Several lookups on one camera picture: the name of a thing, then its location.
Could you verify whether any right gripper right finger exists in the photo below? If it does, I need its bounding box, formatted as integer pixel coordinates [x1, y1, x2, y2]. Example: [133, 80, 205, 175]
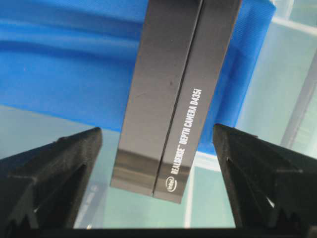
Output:
[212, 123, 317, 233]

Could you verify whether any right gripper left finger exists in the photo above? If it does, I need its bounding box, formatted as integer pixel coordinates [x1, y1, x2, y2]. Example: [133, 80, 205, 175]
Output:
[0, 127, 102, 233]

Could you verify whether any black box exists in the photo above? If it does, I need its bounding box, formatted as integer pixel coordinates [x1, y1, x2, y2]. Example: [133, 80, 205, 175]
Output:
[110, 0, 241, 203]

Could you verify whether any clear plastic storage case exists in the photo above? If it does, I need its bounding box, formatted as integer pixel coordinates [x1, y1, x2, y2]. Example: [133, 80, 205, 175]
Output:
[0, 0, 317, 229]

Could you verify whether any blue foam liner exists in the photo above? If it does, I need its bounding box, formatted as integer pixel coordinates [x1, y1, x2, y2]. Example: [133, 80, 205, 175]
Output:
[0, 0, 275, 154]

